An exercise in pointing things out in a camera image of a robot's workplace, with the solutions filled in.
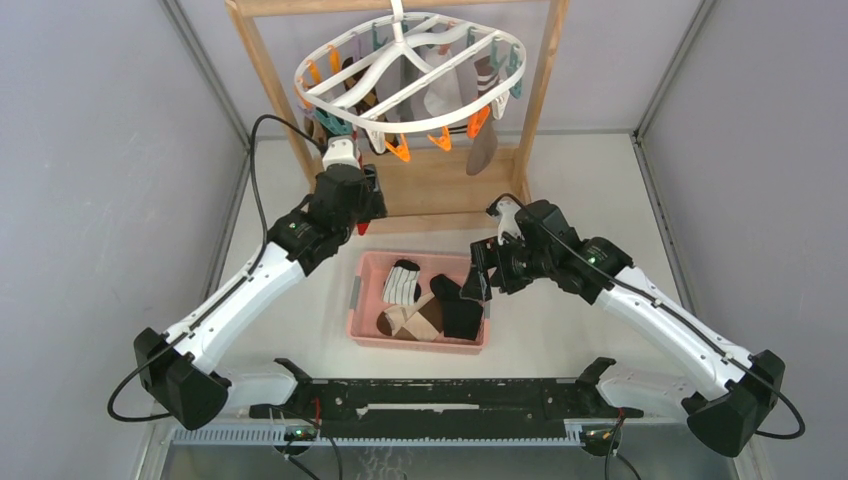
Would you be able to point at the taupe striped cuff sock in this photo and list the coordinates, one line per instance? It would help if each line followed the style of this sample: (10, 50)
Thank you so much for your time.
(485, 143)

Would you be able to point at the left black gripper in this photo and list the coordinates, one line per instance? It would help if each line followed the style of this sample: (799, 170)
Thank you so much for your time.
(373, 206)

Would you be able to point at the wooden hanger stand frame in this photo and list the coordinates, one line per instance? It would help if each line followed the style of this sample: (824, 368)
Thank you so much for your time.
(422, 175)

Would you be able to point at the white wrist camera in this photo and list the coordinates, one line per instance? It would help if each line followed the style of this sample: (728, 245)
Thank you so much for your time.
(508, 230)
(341, 150)

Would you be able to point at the white round clip hanger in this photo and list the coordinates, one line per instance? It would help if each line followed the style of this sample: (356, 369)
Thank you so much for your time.
(374, 76)

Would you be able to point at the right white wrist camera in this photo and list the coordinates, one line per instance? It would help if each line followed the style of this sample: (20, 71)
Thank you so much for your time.
(508, 230)

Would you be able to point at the white slotted cable duct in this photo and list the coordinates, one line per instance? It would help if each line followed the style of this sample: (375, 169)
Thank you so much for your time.
(300, 435)

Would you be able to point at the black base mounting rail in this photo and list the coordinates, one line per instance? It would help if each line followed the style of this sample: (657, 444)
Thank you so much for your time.
(474, 407)

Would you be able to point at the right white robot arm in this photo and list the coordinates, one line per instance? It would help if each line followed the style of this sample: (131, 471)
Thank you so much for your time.
(723, 392)

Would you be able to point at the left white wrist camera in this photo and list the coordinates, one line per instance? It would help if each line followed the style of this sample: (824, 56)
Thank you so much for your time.
(341, 150)

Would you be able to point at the white grey sock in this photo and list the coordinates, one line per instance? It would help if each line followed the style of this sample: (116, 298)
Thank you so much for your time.
(443, 94)

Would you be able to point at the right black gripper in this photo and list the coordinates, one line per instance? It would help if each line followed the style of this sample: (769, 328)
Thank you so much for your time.
(487, 253)

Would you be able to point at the beige brown patch sock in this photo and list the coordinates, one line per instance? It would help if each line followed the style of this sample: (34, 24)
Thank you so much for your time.
(419, 322)

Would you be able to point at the pink plastic basket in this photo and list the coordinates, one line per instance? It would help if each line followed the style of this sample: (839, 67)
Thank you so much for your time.
(366, 302)

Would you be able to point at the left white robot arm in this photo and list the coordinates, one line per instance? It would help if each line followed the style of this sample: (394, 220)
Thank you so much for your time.
(179, 367)

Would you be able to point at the black white striped sock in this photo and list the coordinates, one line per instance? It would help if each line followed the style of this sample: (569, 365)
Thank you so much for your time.
(402, 284)

